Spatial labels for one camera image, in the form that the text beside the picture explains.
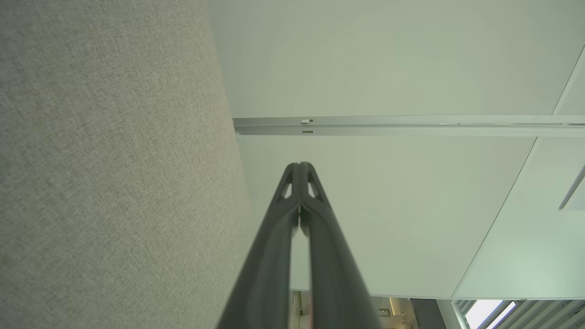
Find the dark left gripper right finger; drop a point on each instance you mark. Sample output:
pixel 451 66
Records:
pixel 333 274

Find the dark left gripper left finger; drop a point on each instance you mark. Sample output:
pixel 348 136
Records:
pixel 265 274

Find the window with grey blinds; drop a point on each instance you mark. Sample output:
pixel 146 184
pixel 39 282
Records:
pixel 525 315

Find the grey metal bar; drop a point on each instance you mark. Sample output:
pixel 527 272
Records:
pixel 573 187

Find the grey metal partition post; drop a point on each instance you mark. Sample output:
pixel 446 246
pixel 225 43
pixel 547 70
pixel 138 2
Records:
pixel 411 125

